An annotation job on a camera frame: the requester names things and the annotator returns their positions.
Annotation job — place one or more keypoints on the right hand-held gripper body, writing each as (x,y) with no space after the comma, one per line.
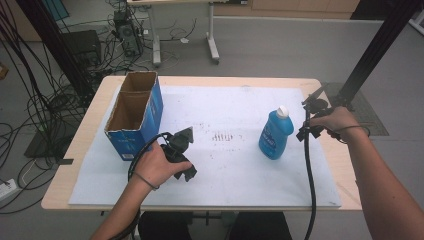
(318,106)

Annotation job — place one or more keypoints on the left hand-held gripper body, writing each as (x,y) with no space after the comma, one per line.
(181,140)

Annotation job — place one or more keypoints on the blue bottle with white cap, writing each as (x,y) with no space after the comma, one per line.
(275,136)

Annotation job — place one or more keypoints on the blue cardboard box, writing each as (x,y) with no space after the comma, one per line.
(146,126)

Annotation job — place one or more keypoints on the person's left hand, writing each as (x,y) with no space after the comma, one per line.
(156,166)

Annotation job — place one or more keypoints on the person's right hand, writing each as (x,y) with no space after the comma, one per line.
(340,121)

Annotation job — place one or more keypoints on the white foam mat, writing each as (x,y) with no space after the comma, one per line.
(226,173)

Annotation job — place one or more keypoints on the person's left leg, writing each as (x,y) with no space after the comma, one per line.
(166,228)

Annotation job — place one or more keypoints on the person's leg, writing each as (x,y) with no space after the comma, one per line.
(263,228)
(166,228)

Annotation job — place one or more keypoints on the person's right leg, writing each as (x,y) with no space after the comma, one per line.
(263,228)

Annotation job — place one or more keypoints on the small white adapter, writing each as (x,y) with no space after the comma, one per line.
(184,40)

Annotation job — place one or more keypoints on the wooden cabinet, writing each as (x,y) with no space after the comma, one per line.
(286,8)

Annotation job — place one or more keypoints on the grey tape piece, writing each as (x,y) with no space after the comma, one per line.
(66,162)

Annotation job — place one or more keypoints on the black computer tower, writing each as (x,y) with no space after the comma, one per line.
(128,36)

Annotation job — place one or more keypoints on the black case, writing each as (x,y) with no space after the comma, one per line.
(81,45)

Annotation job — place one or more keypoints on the dark floor plate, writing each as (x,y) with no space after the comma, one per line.
(43,146)

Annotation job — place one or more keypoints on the white power strip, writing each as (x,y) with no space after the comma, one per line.
(6,189)

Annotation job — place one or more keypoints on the black metal stand post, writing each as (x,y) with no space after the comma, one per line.
(50,36)
(383,36)

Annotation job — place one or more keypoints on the white desk frame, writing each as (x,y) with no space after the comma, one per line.
(212,40)

